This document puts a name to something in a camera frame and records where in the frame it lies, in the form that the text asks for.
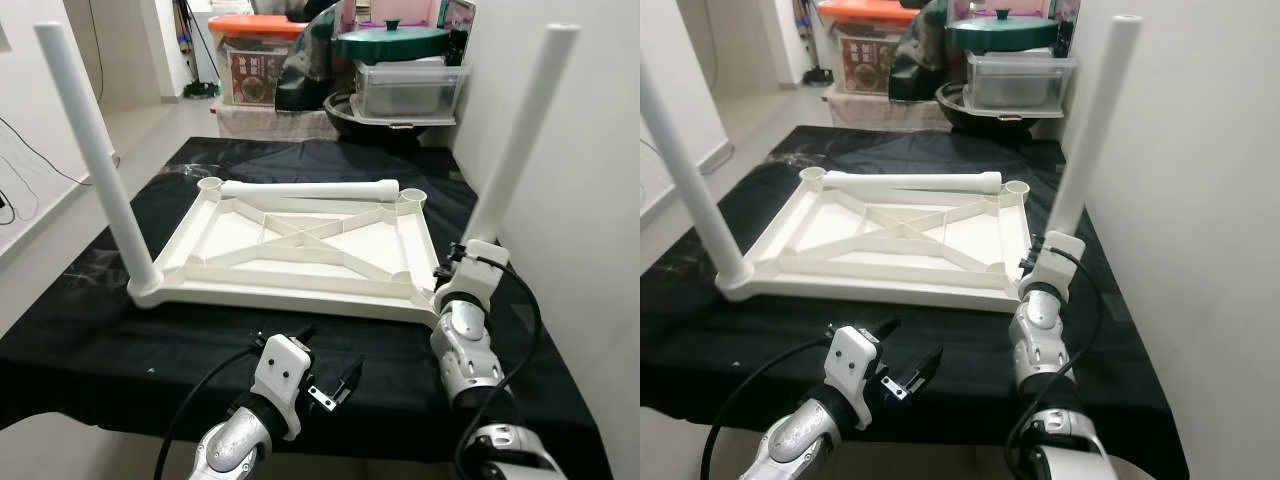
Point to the white refrigerator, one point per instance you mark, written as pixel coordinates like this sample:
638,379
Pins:
205,45

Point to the orange lidded storage box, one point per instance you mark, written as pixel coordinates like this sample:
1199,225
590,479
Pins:
860,60
250,70

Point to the green round lid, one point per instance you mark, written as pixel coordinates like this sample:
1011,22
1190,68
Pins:
1000,32
390,42

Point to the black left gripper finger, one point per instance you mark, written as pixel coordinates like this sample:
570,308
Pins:
884,328
348,380
304,334
925,368

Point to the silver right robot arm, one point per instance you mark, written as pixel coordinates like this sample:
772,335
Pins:
1040,335
465,350

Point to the black floor mop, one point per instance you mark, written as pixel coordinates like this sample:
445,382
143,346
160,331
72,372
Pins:
200,90
815,77

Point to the pink plastic container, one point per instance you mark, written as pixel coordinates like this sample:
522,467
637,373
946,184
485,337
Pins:
365,12
1030,8

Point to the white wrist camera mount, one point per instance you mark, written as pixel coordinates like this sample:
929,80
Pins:
1055,260
852,365
280,375
480,275

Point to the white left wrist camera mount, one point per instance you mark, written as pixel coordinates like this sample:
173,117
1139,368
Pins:
852,365
280,375

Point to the white plastic table top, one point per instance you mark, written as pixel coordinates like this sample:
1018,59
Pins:
300,290
900,280

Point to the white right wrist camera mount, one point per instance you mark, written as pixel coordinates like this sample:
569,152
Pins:
1055,260
480,275

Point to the black tablecloth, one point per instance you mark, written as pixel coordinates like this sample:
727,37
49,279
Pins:
700,340
100,340

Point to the clear plastic storage box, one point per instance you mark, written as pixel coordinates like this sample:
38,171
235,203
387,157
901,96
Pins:
1020,80
410,90

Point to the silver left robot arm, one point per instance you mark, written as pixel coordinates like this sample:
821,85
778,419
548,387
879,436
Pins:
235,445
800,440

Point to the black wok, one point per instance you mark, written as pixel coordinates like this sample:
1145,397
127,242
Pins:
955,110
345,118

